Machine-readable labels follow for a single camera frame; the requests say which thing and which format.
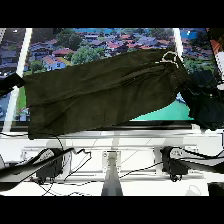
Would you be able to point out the dark green pants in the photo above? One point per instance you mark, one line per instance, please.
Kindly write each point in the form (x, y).
(100, 96)

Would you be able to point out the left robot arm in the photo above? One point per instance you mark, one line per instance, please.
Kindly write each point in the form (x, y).
(23, 170)

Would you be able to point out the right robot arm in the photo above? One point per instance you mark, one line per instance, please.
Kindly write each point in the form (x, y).
(196, 163)

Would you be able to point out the black garment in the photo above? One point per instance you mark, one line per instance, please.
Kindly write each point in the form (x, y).
(208, 106)

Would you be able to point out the silver frame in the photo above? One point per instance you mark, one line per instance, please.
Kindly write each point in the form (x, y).
(111, 140)

